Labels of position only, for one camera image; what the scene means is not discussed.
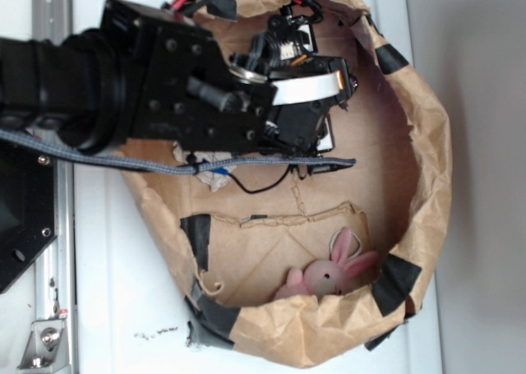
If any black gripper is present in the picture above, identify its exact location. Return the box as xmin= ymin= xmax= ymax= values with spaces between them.
xmin=100 ymin=0 xmax=354 ymax=155

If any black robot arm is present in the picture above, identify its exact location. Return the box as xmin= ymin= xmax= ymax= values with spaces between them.
xmin=1 ymin=0 xmax=357 ymax=156

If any crumpled white paper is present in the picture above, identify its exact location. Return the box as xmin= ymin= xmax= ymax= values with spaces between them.
xmin=173 ymin=141 xmax=236 ymax=192

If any brown paper bag bin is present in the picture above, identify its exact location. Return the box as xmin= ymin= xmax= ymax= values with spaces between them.
xmin=124 ymin=0 xmax=452 ymax=367

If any pink bunny toy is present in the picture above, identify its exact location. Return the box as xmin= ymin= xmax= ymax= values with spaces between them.
xmin=274 ymin=228 xmax=379 ymax=300

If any thin black wire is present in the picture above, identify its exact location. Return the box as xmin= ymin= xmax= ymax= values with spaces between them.
xmin=187 ymin=154 xmax=305 ymax=195

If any aluminium frame rail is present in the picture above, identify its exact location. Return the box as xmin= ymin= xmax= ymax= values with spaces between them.
xmin=32 ymin=0 xmax=79 ymax=373

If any grey braided cable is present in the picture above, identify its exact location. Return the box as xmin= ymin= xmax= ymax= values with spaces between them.
xmin=0 ymin=127 xmax=357 ymax=176

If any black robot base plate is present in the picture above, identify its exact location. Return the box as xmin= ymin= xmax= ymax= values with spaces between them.
xmin=1 ymin=141 xmax=56 ymax=293

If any silver corner bracket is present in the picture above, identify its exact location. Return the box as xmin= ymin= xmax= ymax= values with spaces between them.
xmin=16 ymin=319 xmax=69 ymax=373

